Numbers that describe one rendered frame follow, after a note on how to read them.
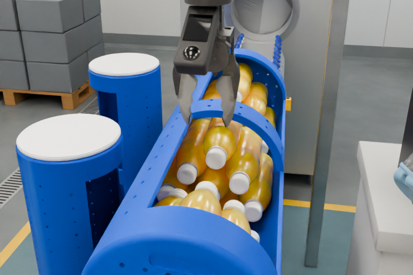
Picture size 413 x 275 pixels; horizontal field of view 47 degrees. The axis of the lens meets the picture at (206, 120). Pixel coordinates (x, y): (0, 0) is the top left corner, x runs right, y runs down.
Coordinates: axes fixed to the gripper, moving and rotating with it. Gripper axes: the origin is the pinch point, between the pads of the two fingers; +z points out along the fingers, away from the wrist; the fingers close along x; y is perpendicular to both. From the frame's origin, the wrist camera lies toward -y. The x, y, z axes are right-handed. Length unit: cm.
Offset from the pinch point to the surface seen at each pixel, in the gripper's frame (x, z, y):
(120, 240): 7.6, 7.5, -22.6
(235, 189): -4.1, 19.4, 10.3
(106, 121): 38, 26, 50
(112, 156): 31, 29, 36
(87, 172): 36, 31, 30
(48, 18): 175, 52, 286
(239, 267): -8.0, 9.4, -22.9
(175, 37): 119, 119, 488
